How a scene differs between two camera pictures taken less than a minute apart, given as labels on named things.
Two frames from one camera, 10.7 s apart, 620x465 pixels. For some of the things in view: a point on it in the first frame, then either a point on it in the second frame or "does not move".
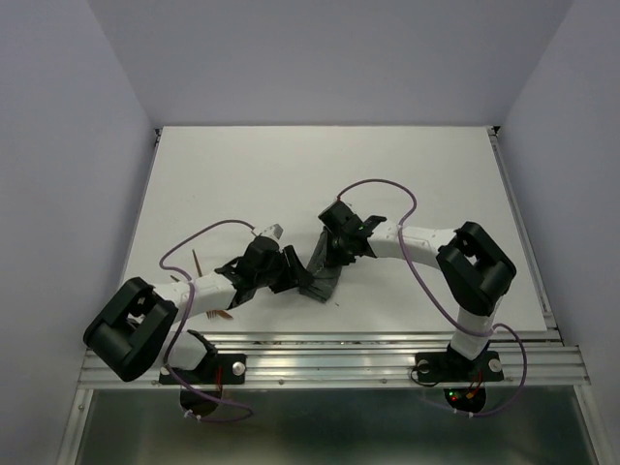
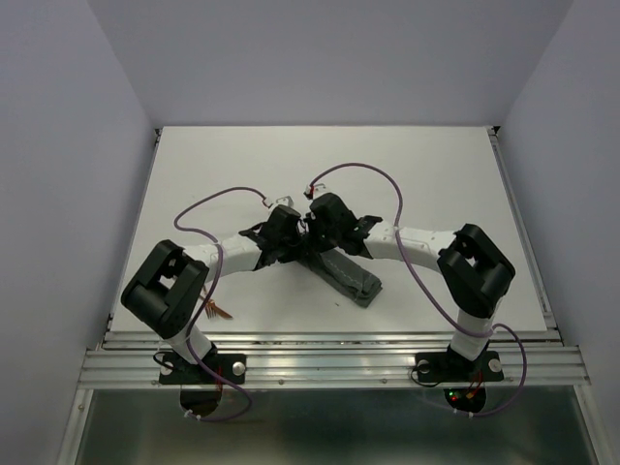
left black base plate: [220, 369] does not move
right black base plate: [448, 367] does not move
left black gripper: [294, 275] to [292, 256]
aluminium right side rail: [511, 184] does not move
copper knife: [219, 313] does not move
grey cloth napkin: [325, 275] to [347, 274]
